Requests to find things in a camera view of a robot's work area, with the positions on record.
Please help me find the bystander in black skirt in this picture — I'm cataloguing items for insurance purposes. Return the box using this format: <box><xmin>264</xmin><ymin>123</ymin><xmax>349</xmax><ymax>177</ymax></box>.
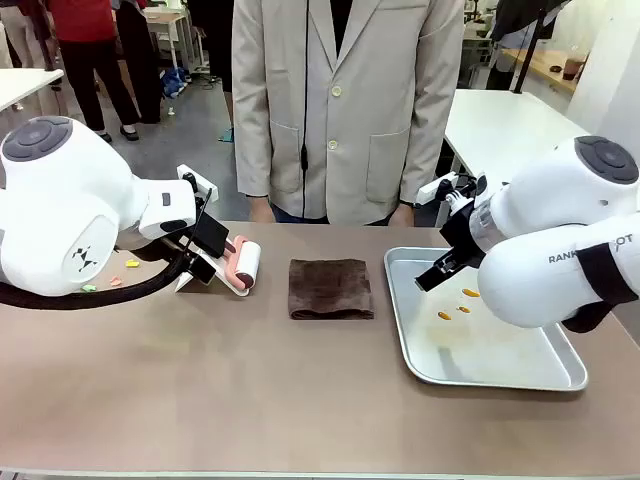
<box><xmin>187</xmin><ymin>0</ymin><xmax>236</xmax><ymax>95</ymax></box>

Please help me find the person left forearm beige sleeve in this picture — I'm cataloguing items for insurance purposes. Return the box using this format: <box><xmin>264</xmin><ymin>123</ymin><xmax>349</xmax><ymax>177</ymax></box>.
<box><xmin>399</xmin><ymin>89</ymin><xmax>459</xmax><ymax>205</ymax></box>

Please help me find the blue plastic bag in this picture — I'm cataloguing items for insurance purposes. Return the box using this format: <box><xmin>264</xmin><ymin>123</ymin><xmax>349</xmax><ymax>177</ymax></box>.
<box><xmin>160</xmin><ymin>67</ymin><xmax>190</xmax><ymax>100</ymax></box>

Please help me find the black right arm cable sleeve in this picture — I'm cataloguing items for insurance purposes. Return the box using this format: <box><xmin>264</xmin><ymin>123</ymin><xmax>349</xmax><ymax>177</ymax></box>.
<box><xmin>562</xmin><ymin>238</ymin><xmax>640</xmax><ymax>335</ymax></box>

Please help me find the black shirt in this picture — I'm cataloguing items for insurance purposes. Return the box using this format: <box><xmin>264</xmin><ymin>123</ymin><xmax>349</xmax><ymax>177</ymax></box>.
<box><xmin>327</xmin><ymin>0</ymin><xmax>364</xmax><ymax>57</ymax></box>

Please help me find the person right hand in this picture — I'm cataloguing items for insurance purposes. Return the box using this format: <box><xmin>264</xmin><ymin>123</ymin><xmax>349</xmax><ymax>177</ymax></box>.
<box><xmin>248</xmin><ymin>195</ymin><xmax>275</xmax><ymax>224</ymax></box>

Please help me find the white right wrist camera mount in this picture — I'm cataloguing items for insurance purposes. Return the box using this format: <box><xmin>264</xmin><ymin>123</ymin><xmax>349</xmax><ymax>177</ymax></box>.
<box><xmin>416</xmin><ymin>171</ymin><xmax>479</xmax><ymax>207</ymax></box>

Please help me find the small white side table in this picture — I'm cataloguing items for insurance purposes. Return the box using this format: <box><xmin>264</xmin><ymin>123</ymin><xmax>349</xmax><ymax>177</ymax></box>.
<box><xmin>0</xmin><ymin>67</ymin><xmax>65</xmax><ymax>115</ymax></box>

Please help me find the white background desk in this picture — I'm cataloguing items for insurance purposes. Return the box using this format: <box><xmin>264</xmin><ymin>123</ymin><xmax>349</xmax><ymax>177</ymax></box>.
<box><xmin>142</xmin><ymin>7</ymin><xmax>204</xmax><ymax>76</ymax></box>

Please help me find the brown cloth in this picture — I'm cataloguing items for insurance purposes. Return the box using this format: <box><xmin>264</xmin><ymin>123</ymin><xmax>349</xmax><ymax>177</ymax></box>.
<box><xmin>288</xmin><ymin>257</ymin><xmax>376</xmax><ymax>322</ymax></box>

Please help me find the metal baking tray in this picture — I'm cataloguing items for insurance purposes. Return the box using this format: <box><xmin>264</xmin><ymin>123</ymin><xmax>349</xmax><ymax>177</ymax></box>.
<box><xmin>383</xmin><ymin>246</ymin><xmax>590</xmax><ymax>393</ymax></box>

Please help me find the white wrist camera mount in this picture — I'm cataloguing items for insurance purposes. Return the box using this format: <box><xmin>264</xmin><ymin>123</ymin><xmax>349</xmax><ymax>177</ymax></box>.
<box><xmin>176</xmin><ymin>163</ymin><xmax>220</xmax><ymax>204</ymax></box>
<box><xmin>416</xmin><ymin>171</ymin><xmax>479</xmax><ymax>207</ymax></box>

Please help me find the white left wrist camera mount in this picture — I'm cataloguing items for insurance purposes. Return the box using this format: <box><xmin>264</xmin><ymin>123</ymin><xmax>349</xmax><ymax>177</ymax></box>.
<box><xmin>176</xmin><ymin>163</ymin><xmax>220</xmax><ymax>204</ymax></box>

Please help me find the thin black neck cord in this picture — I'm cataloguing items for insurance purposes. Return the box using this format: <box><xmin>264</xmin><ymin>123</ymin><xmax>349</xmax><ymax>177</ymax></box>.
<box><xmin>301</xmin><ymin>0</ymin><xmax>312</xmax><ymax>221</ymax></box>

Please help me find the hanging black garment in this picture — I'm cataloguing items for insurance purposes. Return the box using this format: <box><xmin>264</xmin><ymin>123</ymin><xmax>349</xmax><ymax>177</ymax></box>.
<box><xmin>489</xmin><ymin>0</ymin><xmax>574</xmax><ymax>45</ymax></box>

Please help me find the bystander in beige trousers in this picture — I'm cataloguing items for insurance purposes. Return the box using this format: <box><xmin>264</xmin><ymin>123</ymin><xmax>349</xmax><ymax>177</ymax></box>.
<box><xmin>0</xmin><ymin>0</ymin><xmax>54</xmax><ymax>71</ymax></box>

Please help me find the brown cup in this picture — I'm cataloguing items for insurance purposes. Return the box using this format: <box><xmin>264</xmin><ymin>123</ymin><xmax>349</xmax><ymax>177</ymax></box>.
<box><xmin>563</xmin><ymin>55</ymin><xmax>587</xmax><ymax>81</ymax></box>

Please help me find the bystander in black dress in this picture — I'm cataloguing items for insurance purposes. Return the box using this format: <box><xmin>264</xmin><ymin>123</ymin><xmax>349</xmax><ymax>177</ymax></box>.
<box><xmin>113</xmin><ymin>0</ymin><xmax>164</xmax><ymax>125</ymax></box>

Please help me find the person in beige jacket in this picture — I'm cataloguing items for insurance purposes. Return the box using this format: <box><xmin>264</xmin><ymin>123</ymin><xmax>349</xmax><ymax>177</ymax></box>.
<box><xmin>232</xmin><ymin>0</ymin><xmax>466</xmax><ymax>226</ymax></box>

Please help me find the pink lint roller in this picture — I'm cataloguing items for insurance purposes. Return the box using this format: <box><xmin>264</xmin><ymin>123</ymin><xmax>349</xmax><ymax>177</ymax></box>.
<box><xmin>192</xmin><ymin>217</ymin><xmax>265</xmax><ymax>297</ymax></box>

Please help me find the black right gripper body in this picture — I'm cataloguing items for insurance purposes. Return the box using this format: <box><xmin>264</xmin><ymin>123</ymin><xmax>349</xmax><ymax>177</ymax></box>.
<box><xmin>438</xmin><ymin>202</ymin><xmax>486</xmax><ymax>271</ymax></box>

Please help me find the white folded roller stand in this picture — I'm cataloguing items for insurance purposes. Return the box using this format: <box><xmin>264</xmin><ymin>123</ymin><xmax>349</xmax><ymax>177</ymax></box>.
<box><xmin>174</xmin><ymin>249</ymin><xmax>251</xmax><ymax>298</ymax></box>

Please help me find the person right forearm beige sleeve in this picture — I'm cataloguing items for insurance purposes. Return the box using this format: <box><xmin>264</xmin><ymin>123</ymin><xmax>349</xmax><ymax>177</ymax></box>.
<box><xmin>232</xmin><ymin>74</ymin><xmax>275</xmax><ymax>200</ymax></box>

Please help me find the black vertical pole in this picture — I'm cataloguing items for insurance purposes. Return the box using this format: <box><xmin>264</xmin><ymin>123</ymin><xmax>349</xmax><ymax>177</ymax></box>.
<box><xmin>513</xmin><ymin>0</ymin><xmax>546</xmax><ymax>95</ymax></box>

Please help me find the wooden workbench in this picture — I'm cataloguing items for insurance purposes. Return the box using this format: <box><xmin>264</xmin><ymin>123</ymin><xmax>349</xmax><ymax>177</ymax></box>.
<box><xmin>499</xmin><ymin>47</ymin><xmax>586</xmax><ymax>96</ymax></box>

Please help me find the bystander in red top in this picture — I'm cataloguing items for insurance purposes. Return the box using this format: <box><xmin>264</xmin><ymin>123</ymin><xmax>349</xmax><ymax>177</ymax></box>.
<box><xmin>47</xmin><ymin>0</ymin><xmax>144</xmax><ymax>144</ymax></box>

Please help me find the large white side table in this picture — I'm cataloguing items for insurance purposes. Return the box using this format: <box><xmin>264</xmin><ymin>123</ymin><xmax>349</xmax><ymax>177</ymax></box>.
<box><xmin>434</xmin><ymin>88</ymin><xmax>594</xmax><ymax>229</ymax></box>

